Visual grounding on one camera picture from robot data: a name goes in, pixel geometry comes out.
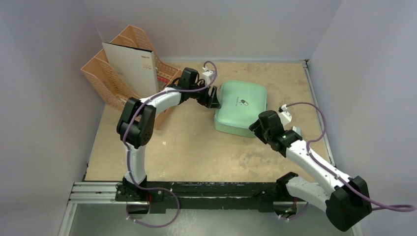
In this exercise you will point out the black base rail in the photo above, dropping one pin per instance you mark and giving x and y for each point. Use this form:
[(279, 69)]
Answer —
[(159, 196)]

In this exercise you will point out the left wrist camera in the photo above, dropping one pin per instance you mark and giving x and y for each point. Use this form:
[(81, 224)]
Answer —
[(208, 76)]

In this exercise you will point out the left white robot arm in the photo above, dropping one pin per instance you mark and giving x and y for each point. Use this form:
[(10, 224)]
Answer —
[(137, 121)]

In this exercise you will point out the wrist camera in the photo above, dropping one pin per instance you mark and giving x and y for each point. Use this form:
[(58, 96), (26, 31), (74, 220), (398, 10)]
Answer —
[(208, 76), (284, 115)]

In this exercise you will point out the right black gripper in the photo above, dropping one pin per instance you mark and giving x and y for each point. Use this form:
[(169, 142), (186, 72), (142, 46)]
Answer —
[(258, 127)]

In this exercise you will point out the mint green case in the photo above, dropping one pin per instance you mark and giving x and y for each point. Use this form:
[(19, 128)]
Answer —
[(240, 104)]

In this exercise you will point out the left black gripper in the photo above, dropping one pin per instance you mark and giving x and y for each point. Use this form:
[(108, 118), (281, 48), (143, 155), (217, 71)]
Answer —
[(209, 101)]

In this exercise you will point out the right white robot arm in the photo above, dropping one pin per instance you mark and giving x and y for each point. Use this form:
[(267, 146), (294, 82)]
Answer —
[(333, 192)]

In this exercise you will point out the peach plastic file organizer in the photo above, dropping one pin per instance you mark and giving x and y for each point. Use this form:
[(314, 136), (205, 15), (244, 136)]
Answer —
[(106, 81)]

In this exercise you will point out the white booklet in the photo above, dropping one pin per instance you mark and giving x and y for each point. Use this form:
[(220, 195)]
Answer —
[(135, 66)]

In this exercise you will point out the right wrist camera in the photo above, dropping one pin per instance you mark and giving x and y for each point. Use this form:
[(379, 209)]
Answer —
[(284, 115)]

